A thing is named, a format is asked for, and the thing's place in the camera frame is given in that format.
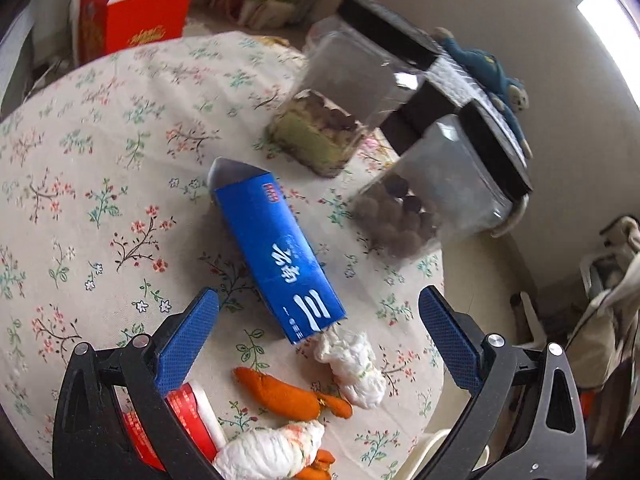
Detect clear jar with green contents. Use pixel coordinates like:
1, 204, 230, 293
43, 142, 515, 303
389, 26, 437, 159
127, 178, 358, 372
265, 0, 444, 179

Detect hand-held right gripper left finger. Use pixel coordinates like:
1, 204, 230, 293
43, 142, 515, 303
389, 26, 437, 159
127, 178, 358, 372
52, 287, 221, 480

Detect stained tissue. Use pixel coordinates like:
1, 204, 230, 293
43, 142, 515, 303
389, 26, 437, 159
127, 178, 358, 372
212, 419, 326, 480

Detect blue carton box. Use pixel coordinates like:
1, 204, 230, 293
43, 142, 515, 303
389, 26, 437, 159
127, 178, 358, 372
207, 157, 348, 346

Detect large orange peel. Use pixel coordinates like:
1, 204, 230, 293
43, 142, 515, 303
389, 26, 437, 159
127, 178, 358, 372
232, 366, 354, 421

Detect white trash bin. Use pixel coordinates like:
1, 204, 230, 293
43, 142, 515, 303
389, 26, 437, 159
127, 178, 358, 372
397, 427, 457, 480

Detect beige blanket with dark trim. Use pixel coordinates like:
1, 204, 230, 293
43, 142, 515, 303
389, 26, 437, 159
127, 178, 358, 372
565, 215, 640, 392

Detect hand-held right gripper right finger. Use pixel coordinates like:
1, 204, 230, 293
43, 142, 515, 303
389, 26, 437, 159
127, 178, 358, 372
417, 287, 586, 480

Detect red gift box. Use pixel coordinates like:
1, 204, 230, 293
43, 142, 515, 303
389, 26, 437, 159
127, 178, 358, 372
77, 0, 196, 67

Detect clear jar with brown balls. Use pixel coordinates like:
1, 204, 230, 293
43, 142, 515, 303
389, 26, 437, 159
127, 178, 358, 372
349, 102, 534, 264

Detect blue stuffed monkey toy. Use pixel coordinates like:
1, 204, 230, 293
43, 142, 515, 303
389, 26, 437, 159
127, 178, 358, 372
432, 27, 534, 159

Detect red snack packet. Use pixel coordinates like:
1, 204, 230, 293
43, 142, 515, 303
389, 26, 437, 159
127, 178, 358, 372
122, 382, 228, 472

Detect white tissue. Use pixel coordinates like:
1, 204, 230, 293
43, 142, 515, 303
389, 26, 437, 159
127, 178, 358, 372
313, 330, 387, 409

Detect striped quilted cover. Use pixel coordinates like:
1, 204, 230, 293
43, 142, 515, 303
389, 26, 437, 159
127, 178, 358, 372
425, 55, 527, 161

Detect wide window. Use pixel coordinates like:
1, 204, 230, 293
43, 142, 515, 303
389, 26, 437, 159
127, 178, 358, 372
560, 0, 640, 77

